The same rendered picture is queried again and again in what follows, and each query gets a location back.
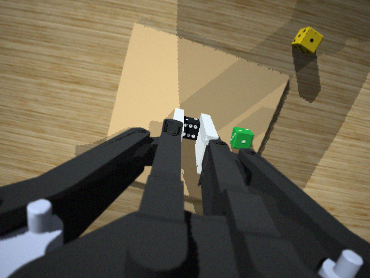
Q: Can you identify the yellow die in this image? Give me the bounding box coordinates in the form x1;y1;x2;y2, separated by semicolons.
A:
291;27;324;54

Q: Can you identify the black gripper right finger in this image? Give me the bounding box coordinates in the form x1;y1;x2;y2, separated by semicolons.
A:
195;114;370;278

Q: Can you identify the green die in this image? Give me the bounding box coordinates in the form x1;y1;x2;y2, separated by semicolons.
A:
230;127;254;149

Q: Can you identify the tan flat mat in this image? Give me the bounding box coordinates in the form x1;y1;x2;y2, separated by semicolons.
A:
106;22;290;199

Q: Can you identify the black die with white pips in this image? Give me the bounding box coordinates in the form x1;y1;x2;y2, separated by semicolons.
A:
182;116;200;141

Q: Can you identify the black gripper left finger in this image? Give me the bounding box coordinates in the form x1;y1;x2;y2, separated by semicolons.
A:
0;108;188;278

